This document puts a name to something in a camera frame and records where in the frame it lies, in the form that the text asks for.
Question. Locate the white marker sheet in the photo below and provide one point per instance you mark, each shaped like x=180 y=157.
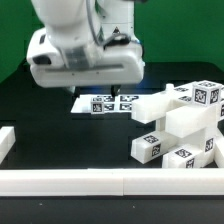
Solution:
x=119 y=104

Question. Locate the white chair seat part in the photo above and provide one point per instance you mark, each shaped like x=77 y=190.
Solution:
x=203 y=140

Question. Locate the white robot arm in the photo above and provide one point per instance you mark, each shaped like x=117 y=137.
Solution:
x=85 y=43

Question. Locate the white left rail block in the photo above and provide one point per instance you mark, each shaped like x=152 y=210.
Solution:
x=7 y=140

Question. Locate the white chair back long part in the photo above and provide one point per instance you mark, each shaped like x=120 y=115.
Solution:
x=155 y=106

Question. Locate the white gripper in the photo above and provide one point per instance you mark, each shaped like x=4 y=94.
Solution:
x=120 y=64

